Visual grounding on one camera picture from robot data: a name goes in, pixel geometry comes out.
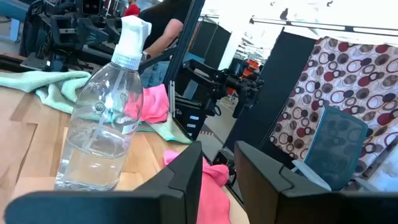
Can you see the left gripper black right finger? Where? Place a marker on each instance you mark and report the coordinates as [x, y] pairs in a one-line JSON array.
[[267, 193]]

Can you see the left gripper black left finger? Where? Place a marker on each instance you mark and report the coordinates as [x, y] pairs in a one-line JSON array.
[[174, 199]]

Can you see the pink microfiber towel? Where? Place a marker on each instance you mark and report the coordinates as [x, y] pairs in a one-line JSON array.
[[213, 199], [154, 104]]

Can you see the mint green microfiber towel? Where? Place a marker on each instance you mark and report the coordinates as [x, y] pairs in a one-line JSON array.
[[53, 84], [169, 132]]

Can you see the black neighbouring station robot arm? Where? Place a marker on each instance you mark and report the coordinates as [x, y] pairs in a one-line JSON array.
[[214, 84]]

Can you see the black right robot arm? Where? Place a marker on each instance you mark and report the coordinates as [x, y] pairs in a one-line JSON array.
[[62, 31]]

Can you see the clear spray bottle white trigger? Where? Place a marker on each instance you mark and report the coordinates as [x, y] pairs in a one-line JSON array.
[[102, 124]]

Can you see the black divider panel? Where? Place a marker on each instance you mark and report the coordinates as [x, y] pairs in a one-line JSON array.
[[280, 81]]

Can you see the circle patterned curtain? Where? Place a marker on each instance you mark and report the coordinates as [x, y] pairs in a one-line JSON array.
[[348, 77]]

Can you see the person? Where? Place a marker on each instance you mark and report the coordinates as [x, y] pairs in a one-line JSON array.
[[132, 9], [163, 31]]

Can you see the black metal frame post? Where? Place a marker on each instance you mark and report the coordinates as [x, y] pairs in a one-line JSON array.
[[183, 40]]

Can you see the black overhead frame rail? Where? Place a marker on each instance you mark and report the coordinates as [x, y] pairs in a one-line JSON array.
[[326, 25]]

